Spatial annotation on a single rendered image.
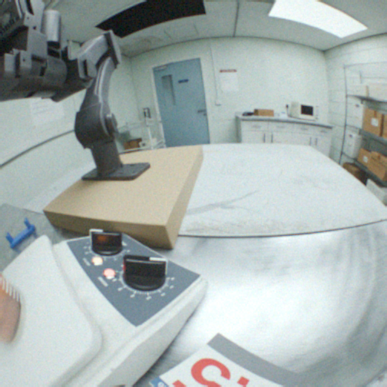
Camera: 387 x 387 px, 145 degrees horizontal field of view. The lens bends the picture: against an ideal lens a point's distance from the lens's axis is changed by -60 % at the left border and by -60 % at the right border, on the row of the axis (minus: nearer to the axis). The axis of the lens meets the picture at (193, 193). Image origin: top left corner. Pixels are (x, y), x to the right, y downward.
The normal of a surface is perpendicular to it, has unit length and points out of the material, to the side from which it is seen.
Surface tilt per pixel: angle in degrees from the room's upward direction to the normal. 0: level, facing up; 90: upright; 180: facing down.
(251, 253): 0
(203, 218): 0
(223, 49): 90
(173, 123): 90
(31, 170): 90
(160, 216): 0
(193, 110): 90
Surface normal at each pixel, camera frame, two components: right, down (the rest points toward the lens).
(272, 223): -0.12, -0.84
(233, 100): -0.17, 0.53
